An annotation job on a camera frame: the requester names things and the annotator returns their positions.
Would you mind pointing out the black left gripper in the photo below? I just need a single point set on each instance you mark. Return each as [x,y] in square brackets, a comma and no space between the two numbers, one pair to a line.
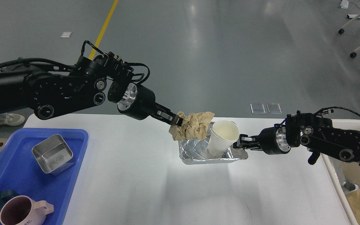
[139,102]

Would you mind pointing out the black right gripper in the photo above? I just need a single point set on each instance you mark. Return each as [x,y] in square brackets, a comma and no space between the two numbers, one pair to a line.
[271,140]

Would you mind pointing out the white paper cup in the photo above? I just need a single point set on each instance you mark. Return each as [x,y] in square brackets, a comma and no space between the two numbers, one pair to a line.
[223,135]

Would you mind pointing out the brown paper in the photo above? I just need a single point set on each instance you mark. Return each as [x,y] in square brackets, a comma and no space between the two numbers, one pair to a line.
[195,125]

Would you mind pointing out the aluminium foil tray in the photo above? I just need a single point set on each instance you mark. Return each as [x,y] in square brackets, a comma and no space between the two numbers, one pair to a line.
[195,152]

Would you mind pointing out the stainless steel rectangular container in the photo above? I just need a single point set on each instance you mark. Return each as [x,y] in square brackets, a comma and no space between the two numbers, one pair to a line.
[53,155]

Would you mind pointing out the pink ceramic mug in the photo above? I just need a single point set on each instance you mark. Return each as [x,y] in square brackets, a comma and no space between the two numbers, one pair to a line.
[22,210]

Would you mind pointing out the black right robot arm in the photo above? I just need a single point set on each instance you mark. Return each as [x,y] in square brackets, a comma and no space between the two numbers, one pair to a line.
[311,130]

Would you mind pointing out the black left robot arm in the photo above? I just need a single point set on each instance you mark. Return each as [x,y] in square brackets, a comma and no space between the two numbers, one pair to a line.
[53,89]

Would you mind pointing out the left clear floor plate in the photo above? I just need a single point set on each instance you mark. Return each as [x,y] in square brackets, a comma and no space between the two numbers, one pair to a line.
[257,108]

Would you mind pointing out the clear floor plate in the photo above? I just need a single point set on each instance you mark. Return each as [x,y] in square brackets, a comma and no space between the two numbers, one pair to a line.
[257,108]
[274,108]

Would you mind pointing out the right clear floor plate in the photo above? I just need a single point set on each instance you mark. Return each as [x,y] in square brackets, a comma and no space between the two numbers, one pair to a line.
[274,108]

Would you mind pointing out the white plastic bin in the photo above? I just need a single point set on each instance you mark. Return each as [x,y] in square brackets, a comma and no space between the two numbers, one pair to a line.
[346,179]

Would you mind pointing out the white paper on floor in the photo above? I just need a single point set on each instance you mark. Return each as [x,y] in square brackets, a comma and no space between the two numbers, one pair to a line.
[66,35]

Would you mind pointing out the white sneaker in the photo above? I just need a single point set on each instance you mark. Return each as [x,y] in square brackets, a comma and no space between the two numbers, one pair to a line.
[11,119]

